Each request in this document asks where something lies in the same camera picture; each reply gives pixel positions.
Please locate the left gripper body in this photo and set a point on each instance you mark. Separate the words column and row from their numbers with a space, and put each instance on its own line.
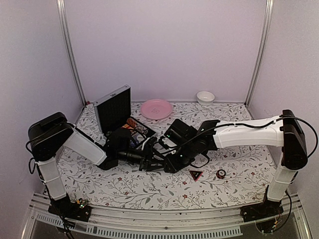
column 144, row 162

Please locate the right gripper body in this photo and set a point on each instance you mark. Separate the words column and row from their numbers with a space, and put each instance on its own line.
column 187, row 157

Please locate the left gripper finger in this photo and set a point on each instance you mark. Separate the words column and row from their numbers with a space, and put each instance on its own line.
column 156, row 159
column 155, row 168

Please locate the grey white chip stack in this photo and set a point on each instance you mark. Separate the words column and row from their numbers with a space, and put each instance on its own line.
column 141, row 129

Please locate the aluminium poker case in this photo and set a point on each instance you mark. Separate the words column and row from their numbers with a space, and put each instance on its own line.
column 112, row 112

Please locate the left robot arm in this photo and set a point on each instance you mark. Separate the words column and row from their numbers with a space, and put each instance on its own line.
column 50, row 134

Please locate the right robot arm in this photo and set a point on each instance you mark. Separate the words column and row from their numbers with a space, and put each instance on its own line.
column 281, row 131

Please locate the white dealer button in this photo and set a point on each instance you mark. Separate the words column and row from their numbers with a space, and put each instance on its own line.
column 140, row 138

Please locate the black triangle card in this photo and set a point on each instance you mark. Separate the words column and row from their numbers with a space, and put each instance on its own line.
column 196, row 174

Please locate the red blue chip roll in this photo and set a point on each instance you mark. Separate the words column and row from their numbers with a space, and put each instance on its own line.
column 132, row 122

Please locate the orange short chip stack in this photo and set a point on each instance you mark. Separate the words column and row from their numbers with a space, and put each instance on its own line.
column 220, row 174

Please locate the pink plate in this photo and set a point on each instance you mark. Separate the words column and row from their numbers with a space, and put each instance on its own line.
column 156, row 109

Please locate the white bowl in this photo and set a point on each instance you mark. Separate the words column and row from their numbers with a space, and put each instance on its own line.
column 205, row 98

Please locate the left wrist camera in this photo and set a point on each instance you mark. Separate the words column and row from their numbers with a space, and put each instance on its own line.
column 148, row 142

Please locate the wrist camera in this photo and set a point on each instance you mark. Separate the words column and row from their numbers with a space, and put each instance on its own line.
column 148, row 142
column 166, row 145

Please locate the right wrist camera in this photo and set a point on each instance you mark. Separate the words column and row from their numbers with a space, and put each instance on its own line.
column 166, row 145

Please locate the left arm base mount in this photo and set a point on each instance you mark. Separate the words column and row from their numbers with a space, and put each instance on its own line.
column 77, row 210

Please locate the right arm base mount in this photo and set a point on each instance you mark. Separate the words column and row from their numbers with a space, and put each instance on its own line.
column 261, row 210

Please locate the left frame post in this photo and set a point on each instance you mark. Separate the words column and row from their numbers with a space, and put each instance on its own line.
column 69, row 49

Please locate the frame post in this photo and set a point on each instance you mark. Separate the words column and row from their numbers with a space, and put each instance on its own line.
column 69, row 49
column 261, row 50

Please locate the right frame post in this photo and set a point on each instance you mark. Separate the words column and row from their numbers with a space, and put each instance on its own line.
column 261, row 50

